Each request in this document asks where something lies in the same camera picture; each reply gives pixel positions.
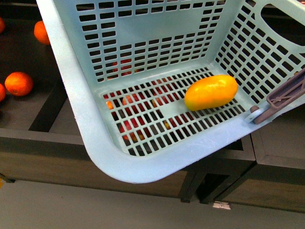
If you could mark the light blue plastic basket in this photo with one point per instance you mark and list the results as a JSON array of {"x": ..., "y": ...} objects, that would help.
[{"x": 127, "y": 64}]

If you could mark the yellow mango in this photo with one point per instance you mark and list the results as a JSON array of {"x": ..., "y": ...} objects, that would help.
[{"x": 211, "y": 92}]

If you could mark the dark wooden display stand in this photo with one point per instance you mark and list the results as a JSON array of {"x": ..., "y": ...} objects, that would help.
[{"x": 41, "y": 141}]

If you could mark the orange fruit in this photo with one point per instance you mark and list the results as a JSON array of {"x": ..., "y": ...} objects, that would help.
[
  {"x": 19, "y": 84},
  {"x": 40, "y": 33},
  {"x": 2, "y": 25}
]

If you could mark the orange fruit upper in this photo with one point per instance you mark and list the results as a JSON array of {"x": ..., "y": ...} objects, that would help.
[{"x": 40, "y": 33}]

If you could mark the orange fruit left edge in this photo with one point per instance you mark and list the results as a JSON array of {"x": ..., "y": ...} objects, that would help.
[{"x": 2, "y": 93}]

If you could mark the orange fruit top left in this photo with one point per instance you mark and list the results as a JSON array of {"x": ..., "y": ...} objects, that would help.
[{"x": 2, "y": 25}]

